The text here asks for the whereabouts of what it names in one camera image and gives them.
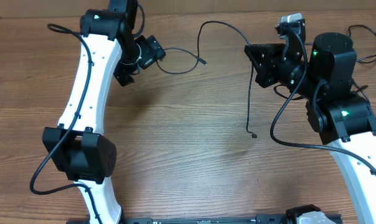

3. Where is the thin black multi-head cable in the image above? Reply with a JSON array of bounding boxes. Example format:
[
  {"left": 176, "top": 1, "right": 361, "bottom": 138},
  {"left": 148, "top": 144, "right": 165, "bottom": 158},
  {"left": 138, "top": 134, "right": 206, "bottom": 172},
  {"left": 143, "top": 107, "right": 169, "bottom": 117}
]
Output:
[{"left": 156, "top": 20, "right": 258, "bottom": 139}]

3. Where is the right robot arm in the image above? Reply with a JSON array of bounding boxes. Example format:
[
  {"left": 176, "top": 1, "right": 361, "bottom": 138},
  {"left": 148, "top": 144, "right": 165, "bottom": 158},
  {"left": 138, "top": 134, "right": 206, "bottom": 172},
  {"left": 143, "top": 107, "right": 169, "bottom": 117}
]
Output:
[{"left": 245, "top": 19, "right": 376, "bottom": 223}]

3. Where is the thick black USB cable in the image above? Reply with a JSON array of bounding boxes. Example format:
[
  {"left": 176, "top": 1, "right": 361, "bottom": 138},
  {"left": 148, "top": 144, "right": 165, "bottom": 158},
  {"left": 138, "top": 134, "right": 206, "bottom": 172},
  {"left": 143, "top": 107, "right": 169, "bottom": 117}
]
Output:
[{"left": 303, "top": 24, "right": 376, "bottom": 121}]

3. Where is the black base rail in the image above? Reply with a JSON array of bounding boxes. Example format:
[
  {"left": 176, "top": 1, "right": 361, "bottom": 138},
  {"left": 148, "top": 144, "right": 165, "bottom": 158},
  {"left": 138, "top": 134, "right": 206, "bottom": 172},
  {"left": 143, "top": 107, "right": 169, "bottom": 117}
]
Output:
[{"left": 66, "top": 203, "right": 343, "bottom": 224}]

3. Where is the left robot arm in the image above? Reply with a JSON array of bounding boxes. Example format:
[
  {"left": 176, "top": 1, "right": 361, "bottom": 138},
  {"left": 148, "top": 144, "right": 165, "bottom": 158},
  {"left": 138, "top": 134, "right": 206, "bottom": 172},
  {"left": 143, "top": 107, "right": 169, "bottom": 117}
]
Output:
[{"left": 42, "top": 1, "right": 166, "bottom": 223}]

